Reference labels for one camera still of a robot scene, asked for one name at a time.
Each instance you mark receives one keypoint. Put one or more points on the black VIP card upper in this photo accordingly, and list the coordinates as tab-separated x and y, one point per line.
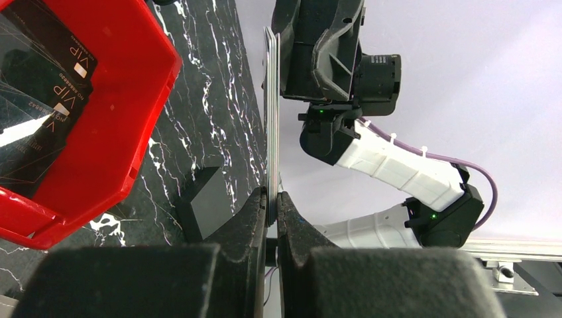
41	23

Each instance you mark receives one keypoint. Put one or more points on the small black block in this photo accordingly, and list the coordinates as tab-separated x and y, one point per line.
202	205

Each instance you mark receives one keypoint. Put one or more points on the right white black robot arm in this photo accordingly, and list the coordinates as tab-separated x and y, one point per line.
442	208

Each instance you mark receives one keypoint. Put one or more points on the black VIP card lower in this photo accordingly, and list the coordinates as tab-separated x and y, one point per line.
40	105

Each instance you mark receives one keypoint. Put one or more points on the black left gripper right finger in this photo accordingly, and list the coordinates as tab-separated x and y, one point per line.
319	279

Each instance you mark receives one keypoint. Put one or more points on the black vip card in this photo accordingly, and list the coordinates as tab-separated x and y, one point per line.
40	105
41	23

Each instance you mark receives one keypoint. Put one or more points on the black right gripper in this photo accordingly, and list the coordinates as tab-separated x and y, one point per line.
323	69

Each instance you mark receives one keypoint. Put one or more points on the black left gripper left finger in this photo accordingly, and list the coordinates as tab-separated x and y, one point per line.
222	276

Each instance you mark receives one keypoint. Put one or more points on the red plastic tray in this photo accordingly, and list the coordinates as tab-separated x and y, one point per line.
137	68

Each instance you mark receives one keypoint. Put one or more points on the white striped credit card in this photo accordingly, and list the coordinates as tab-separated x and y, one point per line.
271	87

